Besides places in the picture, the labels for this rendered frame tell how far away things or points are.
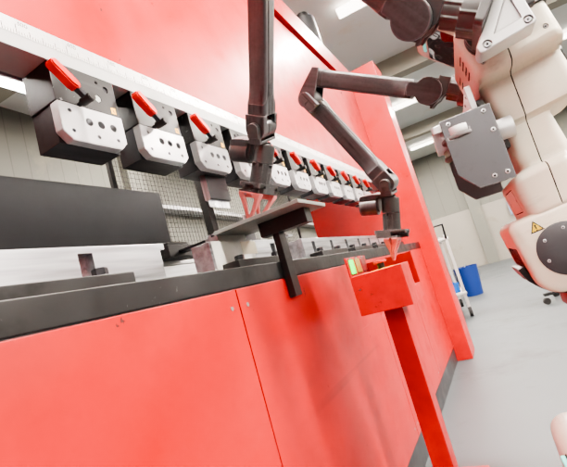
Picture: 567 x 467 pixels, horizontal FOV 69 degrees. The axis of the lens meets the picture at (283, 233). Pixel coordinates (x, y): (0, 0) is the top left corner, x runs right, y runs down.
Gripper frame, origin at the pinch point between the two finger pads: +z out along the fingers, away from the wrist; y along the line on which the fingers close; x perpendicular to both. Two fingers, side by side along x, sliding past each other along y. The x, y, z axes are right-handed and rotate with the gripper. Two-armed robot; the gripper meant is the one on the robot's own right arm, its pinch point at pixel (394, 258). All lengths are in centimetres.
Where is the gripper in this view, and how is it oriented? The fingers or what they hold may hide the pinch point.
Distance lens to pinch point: 139.9
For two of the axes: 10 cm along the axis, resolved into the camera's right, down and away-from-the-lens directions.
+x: -4.6, -0.1, -8.9
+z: 0.5, 10.0, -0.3
